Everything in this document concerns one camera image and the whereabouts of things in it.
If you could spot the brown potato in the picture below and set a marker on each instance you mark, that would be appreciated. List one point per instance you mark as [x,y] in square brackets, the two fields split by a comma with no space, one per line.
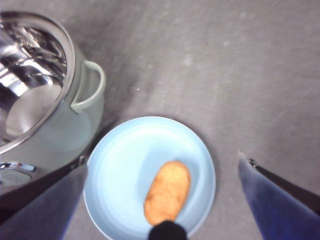
[168,190]

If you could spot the blue round plate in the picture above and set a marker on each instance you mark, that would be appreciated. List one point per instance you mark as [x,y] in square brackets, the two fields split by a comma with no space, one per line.
[125,160]

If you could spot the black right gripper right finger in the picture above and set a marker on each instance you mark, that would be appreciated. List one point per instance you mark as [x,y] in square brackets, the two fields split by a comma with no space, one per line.
[282,210]

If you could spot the pale green electric steamer pot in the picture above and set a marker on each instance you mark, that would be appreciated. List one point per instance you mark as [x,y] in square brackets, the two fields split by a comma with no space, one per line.
[65,130]

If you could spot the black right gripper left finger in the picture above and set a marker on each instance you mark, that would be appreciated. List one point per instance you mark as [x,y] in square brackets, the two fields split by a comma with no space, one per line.
[37,207]

